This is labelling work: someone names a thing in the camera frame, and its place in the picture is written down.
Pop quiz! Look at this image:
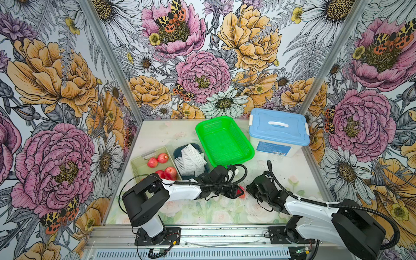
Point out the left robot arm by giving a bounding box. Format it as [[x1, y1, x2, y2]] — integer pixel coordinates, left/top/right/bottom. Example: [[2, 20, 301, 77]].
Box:
[[119, 164, 248, 245]]

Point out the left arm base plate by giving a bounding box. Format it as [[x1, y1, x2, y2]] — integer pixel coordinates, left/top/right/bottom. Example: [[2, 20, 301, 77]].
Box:
[[134, 227, 182, 246]]

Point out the netted apple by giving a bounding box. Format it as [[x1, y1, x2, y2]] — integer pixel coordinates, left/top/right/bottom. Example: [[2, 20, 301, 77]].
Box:
[[236, 186, 246, 199]]

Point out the bare red apple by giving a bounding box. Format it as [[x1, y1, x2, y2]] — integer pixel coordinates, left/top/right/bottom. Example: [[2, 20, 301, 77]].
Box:
[[164, 167, 178, 180], [147, 157, 159, 169], [156, 170, 166, 179], [157, 153, 169, 164]]

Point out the dark teal plastic tub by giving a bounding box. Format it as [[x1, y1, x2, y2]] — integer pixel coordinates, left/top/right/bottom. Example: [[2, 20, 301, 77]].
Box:
[[174, 143, 210, 180]]

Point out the pale green perforated basket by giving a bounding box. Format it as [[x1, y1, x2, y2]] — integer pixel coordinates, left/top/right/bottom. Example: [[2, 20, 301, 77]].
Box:
[[130, 146, 182, 183]]

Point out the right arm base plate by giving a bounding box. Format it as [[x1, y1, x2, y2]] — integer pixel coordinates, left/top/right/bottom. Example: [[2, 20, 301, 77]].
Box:
[[264, 226, 315, 244]]

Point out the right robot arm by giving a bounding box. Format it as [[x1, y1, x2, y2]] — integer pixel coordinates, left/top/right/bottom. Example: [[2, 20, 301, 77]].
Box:
[[246, 160, 400, 260]]

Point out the blue lidded storage box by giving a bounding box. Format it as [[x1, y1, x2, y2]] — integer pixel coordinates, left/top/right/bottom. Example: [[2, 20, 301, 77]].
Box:
[[248, 108, 310, 157]]

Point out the foam net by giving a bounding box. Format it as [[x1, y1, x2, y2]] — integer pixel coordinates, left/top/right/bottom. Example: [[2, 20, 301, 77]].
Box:
[[174, 157, 205, 177], [182, 144, 207, 167]]

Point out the bright green plastic basket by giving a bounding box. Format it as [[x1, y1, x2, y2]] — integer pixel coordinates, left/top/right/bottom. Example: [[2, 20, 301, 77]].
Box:
[[195, 116, 255, 167]]

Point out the aluminium front rail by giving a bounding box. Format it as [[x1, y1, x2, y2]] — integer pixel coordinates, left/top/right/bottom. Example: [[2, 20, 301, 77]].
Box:
[[81, 224, 361, 260]]

